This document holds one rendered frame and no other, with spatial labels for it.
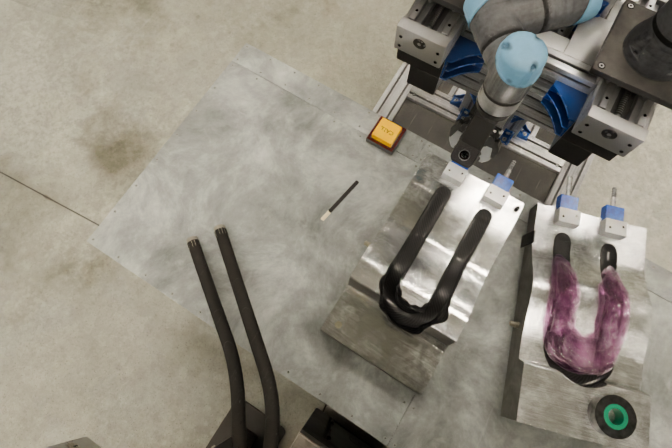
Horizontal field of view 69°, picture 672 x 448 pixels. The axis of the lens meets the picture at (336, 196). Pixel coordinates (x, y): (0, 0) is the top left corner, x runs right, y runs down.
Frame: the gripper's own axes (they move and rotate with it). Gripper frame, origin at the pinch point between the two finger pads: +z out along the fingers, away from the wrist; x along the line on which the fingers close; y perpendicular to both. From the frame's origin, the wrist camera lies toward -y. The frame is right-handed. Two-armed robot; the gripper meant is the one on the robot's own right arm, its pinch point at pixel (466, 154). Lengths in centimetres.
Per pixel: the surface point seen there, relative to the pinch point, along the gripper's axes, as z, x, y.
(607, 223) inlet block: 12.7, -36.2, 8.0
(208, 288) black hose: 16, 36, -54
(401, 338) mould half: 14.8, -8.2, -40.0
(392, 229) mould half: 12.0, 5.9, -20.0
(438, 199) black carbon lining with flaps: 12.7, 0.3, -7.5
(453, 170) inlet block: 9.2, 0.7, -0.6
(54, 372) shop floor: 101, 94, -113
